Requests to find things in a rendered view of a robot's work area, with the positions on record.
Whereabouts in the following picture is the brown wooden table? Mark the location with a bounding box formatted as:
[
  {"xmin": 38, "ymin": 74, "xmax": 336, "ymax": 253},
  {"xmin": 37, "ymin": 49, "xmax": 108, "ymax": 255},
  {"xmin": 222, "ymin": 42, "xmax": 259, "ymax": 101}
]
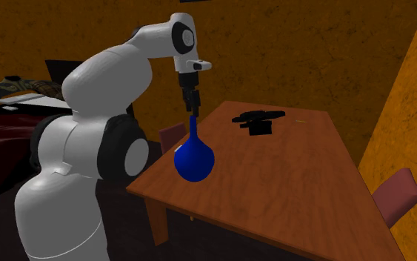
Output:
[{"xmin": 126, "ymin": 100, "xmax": 407, "ymax": 261}]

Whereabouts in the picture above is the dark red bed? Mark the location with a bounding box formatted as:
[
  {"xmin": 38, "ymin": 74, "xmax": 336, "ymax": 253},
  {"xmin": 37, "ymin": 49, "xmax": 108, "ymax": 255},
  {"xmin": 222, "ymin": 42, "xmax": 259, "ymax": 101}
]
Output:
[{"xmin": 0, "ymin": 59, "xmax": 86, "ymax": 209}]

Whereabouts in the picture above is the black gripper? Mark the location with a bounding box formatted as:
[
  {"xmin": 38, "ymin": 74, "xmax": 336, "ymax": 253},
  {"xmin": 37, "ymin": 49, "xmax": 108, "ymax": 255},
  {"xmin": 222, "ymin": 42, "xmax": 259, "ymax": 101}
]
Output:
[{"xmin": 178, "ymin": 73, "xmax": 201, "ymax": 117}]

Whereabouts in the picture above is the black flat-topped object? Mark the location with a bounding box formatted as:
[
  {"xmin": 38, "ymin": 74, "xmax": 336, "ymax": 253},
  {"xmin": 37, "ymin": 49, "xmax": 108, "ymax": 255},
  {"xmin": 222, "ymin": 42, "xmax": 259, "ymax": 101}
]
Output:
[{"xmin": 231, "ymin": 109, "xmax": 287, "ymax": 136}]

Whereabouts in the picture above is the blue round-bellied vase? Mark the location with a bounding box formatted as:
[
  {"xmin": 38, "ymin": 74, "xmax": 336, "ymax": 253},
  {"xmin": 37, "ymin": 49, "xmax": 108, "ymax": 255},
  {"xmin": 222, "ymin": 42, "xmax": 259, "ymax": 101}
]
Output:
[{"xmin": 173, "ymin": 114, "xmax": 216, "ymax": 182}]

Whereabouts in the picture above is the dark red chair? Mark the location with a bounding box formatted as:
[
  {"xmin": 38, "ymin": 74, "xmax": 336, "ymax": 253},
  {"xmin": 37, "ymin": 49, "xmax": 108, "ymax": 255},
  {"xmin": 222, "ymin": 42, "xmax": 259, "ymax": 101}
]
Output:
[
  {"xmin": 371, "ymin": 167, "xmax": 417, "ymax": 229},
  {"xmin": 159, "ymin": 122, "xmax": 188, "ymax": 156}
]

